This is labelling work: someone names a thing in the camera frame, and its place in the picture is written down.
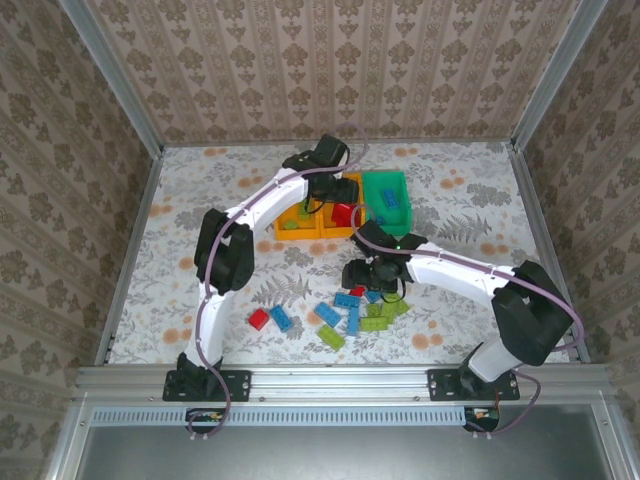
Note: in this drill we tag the small blue lego brick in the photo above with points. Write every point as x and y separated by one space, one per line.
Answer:
373 296
378 219

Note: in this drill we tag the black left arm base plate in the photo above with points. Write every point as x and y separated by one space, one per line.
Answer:
240 385

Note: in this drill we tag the red lego brick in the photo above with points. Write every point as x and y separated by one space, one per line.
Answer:
357 291
258 319
345 214

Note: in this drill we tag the aluminium front rail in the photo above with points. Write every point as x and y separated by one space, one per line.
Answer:
340 382

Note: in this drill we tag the floral patterned table cover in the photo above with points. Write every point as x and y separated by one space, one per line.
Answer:
450 170

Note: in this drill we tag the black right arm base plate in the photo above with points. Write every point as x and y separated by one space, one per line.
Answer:
440 385

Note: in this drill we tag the aluminium frame post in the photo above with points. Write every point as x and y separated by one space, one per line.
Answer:
553 75
117 75

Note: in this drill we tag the orange plastic bin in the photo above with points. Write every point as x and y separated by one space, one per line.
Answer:
295 234
335 231

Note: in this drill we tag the grey metal panel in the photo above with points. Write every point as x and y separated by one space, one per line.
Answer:
340 455

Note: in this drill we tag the aluminium side rail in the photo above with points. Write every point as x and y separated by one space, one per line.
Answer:
143 200
531 200

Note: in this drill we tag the aluminium back rail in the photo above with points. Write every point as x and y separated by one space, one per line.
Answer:
250 143

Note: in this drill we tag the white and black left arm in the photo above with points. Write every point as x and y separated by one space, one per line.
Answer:
285 202

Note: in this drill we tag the green lego brick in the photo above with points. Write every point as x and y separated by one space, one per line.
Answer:
331 336
374 323
374 310
290 224
304 210
397 306

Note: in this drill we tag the black connector box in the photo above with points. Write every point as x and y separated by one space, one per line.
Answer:
482 419
205 420

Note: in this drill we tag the green plastic bin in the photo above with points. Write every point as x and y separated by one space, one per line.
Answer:
395 225

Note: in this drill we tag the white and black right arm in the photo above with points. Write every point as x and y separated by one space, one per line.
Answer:
460 282

